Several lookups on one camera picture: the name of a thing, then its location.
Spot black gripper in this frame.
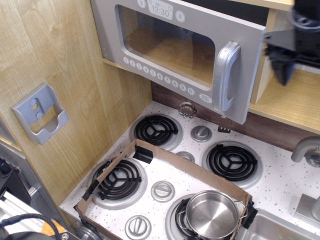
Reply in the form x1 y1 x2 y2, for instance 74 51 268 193
264 0 320 86

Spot silver microwave door handle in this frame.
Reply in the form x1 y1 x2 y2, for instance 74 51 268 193
212 41 241 112

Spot silver toy microwave door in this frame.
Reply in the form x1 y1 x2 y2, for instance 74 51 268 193
91 0 268 124

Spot wooden shelf board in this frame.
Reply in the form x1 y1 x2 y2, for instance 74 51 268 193
102 59 320 134

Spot grey toy faucet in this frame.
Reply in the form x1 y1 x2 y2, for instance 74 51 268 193
291 136 320 168

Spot hanging metal spatula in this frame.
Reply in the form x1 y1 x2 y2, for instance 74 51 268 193
217 116 232 134

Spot back silver stove knob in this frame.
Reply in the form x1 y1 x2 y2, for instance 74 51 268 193
190 125 212 143

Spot silver stove knob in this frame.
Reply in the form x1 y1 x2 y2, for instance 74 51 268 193
176 151 195 163
125 215 152 240
190 125 212 143
150 180 176 203

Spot hanging metal strainer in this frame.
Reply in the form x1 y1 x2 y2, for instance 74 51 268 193
178 99 197 120

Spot back right black burner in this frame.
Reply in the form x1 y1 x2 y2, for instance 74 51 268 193
204 143 258 182

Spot black burner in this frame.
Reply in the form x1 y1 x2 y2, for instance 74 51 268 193
204 143 258 182
97 159 144 201
174 197 200 240
133 115 179 146

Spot middle silver stove knob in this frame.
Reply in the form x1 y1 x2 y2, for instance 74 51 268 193
176 151 195 163

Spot back left black burner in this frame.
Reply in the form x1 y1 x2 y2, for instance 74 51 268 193
133 115 179 146

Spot stainless steel sink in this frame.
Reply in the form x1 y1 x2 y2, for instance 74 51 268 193
235 209 320 240

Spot stainless steel pot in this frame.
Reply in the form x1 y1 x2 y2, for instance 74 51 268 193
180 190 248 240

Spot centre silver stove knob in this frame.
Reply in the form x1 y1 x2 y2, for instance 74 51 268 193
150 180 176 203

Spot front right black burner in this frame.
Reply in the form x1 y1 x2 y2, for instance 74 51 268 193
174 197 200 240

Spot front left black burner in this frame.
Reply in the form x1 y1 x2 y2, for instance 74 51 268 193
97 159 144 201

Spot front silver stove knob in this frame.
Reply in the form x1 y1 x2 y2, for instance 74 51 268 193
125 215 152 240

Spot brown cardboard frame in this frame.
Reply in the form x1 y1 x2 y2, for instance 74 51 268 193
74 139 252 240

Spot grey faucet handle base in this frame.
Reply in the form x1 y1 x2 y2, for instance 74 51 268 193
294 194 320 228

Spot grey wall phone holder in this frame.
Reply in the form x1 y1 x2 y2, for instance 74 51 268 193
11 82 69 145

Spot black braided cable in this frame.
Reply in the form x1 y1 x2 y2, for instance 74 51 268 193
0 213 60 240

